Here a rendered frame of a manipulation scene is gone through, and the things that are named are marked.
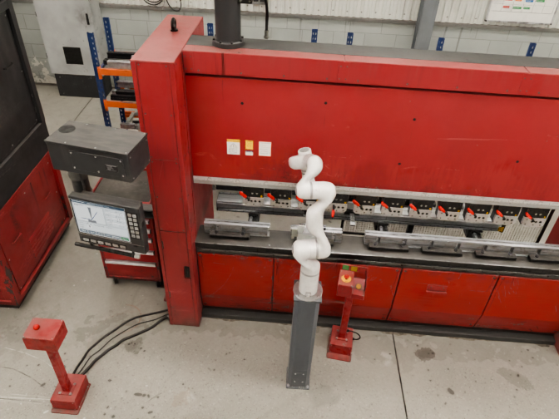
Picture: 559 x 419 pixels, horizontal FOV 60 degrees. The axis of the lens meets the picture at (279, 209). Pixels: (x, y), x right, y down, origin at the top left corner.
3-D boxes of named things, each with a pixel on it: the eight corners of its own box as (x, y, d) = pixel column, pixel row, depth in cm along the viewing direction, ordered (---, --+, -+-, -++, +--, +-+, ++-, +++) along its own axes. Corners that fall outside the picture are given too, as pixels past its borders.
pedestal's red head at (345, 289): (336, 295, 357) (338, 278, 346) (338, 280, 370) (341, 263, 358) (363, 300, 355) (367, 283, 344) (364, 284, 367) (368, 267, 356)
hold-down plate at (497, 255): (475, 258, 364) (477, 254, 362) (473, 253, 368) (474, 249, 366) (516, 260, 363) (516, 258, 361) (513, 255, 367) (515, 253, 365)
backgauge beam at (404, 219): (216, 211, 394) (215, 201, 387) (219, 200, 405) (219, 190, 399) (502, 233, 388) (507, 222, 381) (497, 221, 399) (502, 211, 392)
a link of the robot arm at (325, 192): (302, 252, 300) (328, 251, 301) (304, 263, 289) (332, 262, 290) (306, 178, 276) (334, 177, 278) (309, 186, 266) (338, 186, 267)
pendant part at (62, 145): (75, 253, 318) (42, 140, 266) (95, 229, 337) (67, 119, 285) (147, 268, 310) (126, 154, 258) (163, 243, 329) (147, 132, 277)
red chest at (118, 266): (108, 288, 441) (86, 200, 379) (126, 250, 480) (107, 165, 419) (162, 293, 439) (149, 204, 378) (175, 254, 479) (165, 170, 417)
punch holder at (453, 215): (436, 219, 350) (442, 201, 339) (434, 212, 356) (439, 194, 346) (457, 221, 349) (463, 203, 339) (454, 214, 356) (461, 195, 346)
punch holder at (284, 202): (269, 207, 353) (270, 189, 343) (270, 200, 360) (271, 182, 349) (290, 209, 352) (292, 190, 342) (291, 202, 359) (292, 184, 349)
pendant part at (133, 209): (80, 241, 307) (66, 195, 285) (90, 229, 316) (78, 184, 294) (145, 254, 300) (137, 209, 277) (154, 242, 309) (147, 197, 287)
